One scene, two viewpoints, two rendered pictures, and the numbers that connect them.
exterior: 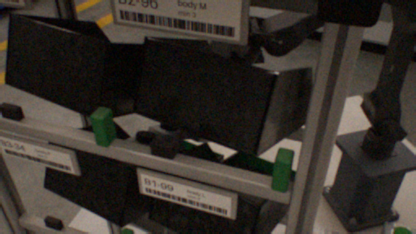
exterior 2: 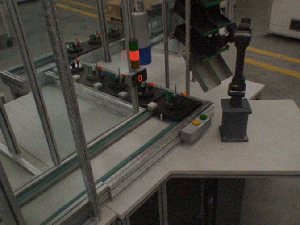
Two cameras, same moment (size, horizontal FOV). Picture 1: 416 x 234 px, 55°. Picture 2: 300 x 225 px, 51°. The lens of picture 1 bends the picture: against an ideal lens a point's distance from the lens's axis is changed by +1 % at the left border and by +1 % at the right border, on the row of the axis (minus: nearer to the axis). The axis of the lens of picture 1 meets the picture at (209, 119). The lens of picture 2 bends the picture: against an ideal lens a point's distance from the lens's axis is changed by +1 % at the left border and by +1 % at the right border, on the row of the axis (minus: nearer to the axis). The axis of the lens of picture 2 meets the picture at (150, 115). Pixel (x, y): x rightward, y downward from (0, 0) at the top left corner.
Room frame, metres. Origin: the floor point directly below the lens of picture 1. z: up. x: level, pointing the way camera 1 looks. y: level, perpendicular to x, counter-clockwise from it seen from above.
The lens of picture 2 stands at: (0.85, -1.93, 1.95)
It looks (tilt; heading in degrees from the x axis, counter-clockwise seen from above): 32 degrees down; 113
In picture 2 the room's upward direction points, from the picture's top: 4 degrees counter-clockwise
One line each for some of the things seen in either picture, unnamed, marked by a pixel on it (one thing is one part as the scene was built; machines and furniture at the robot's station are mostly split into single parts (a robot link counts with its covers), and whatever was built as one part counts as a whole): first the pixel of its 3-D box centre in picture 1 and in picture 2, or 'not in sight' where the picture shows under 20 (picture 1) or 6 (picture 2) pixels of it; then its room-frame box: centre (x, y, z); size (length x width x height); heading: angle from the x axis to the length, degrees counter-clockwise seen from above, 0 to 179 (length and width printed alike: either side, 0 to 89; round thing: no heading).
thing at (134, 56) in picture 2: not in sight; (134, 54); (0.16, -0.47, 1.33); 0.05 x 0.05 x 0.05
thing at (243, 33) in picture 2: (394, 62); (239, 62); (0.70, -0.37, 1.30); 0.07 x 0.06 x 0.32; 4
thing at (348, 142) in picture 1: (366, 179); (234, 120); (0.70, -0.40, 0.96); 0.15 x 0.15 x 0.20; 17
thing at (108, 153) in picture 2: not in sight; (139, 134); (0.21, -0.61, 0.91); 0.84 x 0.28 x 0.10; 70
